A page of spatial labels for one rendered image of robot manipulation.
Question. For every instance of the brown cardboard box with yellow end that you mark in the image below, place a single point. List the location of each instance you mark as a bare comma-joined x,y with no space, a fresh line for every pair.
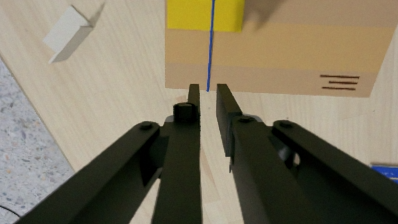
299,47

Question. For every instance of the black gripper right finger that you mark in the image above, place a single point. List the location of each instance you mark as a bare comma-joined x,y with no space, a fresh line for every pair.
341,188

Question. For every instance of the blue notebook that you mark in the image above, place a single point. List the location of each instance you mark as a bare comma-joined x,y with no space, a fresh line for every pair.
390,171

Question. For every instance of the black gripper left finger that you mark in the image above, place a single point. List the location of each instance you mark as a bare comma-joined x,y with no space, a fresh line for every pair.
110,188

